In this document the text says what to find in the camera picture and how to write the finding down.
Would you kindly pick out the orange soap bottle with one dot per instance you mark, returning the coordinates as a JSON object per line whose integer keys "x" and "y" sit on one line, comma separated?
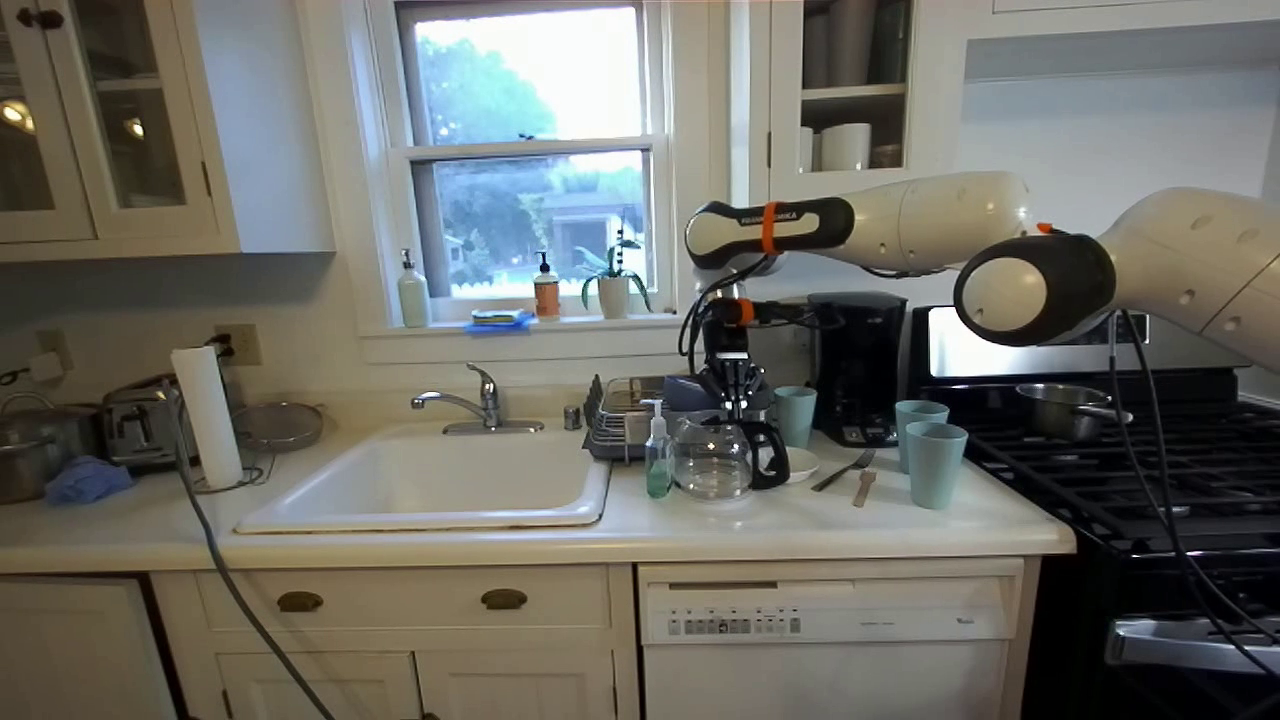
{"x": 550, "y": 292}

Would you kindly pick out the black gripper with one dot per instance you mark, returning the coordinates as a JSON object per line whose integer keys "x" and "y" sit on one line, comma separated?
{"x": 729, "y": 331}

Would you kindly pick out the teal plastic cup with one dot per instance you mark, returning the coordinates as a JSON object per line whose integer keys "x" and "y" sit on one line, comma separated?
{"x": 937, "y": 465}
{"x": 797, "y": 416}
{"x": 922, "y": 414}

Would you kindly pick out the white kitchen sink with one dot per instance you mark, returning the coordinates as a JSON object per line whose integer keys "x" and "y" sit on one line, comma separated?
{"x": 442, "y": 481}

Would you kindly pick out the black gas stove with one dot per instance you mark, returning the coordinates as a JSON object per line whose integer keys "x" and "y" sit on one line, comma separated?
{"x": 1145, "y": 495}

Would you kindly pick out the steel pot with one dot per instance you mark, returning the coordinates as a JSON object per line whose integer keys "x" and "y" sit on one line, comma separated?
{"x": 32, "y": 461}

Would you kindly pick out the black dish rack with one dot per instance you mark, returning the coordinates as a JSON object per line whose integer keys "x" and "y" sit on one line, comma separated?
{"x": 617, "y": 424}

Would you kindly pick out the white soap bottle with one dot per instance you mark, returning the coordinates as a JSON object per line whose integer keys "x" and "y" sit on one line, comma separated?
{"x": 412, "y": 301}

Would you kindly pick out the wall power outlet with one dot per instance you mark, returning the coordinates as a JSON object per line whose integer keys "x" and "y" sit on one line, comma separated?
{"x": 236, "y": 344}

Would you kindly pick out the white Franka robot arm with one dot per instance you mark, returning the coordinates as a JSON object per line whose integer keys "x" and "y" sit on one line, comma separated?
{"x": 932, "y": 223}

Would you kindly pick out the glass lid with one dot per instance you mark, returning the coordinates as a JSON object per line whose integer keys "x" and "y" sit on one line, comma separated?
{"x": 282, "y": 424}

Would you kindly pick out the white mug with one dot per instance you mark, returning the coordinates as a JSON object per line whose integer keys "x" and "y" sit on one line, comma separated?
{"x": 847, "y": 146}

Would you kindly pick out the chrome faucet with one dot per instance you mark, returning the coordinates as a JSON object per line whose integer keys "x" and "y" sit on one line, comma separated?
{"x": 483, "y": 396}

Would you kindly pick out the white dishwasher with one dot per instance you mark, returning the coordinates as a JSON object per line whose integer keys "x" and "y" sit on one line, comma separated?
{"x": 827, "y": 641}

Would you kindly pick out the blue sponge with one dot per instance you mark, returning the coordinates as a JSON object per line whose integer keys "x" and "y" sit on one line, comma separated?
{"x": 503, "y": 321}

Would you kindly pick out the white wall cabinet with mugs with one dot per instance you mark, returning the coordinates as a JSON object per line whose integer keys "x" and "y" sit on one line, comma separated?
{"x": 1094, "y": 95}

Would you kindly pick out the white glass-door wall cabinet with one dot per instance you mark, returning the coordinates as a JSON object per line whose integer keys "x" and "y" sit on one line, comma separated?
{"x": 265, "y": 133}

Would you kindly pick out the white pot with plant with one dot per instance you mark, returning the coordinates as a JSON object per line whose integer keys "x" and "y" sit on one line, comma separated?
{"x": 614, "y": 298}

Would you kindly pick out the white paper towel roll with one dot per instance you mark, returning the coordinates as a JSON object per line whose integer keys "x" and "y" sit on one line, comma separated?
{"x": 211, "y": 414}

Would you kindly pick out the steel saucepan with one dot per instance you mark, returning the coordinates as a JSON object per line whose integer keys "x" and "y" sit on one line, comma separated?
{"x": 1062, "y": 409}

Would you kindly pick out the white base cabinet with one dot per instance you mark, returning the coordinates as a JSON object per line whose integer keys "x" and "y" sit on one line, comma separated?
{"x": 400, "y": 641}

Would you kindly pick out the black drip coffee maker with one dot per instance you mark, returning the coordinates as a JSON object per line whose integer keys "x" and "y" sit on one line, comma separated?
{"x": 860, "y": 365}

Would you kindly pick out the clear glass coffee carafe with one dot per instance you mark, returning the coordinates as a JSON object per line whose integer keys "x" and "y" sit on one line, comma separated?
{"x": 715, "y": 461}

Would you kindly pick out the blue cloth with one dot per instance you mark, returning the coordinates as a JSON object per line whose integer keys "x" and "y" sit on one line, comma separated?
{"x": 84, "y": 481}

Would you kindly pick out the kitchen window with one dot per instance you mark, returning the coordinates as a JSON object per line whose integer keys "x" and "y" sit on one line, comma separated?
{"x": 532, "y": 146}

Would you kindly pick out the black measuring spoon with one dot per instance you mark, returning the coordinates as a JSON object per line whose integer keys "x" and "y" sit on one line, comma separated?
{"x": 843, "y": 474}

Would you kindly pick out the silver toaster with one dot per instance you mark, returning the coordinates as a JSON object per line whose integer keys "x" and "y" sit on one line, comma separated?
{"x": 142, "y": 424}

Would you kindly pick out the teal hand soap dispenser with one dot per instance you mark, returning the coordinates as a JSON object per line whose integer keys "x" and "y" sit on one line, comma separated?
{"x": 657, "y": 465}

